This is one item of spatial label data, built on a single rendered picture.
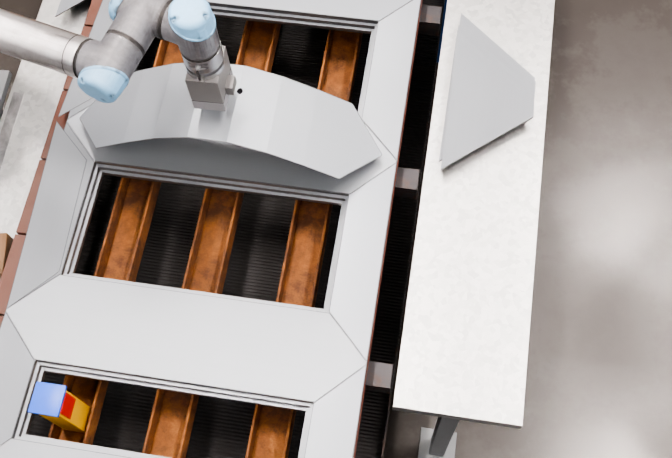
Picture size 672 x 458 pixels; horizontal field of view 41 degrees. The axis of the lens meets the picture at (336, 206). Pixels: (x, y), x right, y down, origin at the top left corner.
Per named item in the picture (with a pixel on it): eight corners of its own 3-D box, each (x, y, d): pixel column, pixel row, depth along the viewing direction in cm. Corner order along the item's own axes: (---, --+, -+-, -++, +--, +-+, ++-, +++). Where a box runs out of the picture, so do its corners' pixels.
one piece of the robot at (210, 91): (229, 76, 164) (241, 121, 179) (238, 35, 168) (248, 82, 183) (176, 72, 165) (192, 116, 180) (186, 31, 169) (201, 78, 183)
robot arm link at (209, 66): (224, 30, 166) (216, 67, 163) (227, 44, 170) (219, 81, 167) (184, 26, 167) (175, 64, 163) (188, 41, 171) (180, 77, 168)
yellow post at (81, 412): (93, 409, 192) (65, 389, 174) (87, 433, 190) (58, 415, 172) (71, 406, 192) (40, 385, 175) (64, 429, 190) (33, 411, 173)
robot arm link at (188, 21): (176, -17, 157) (219, -2, 155) (187, 20, 167) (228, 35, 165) (154, 18, 154) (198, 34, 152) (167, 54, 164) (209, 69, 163)
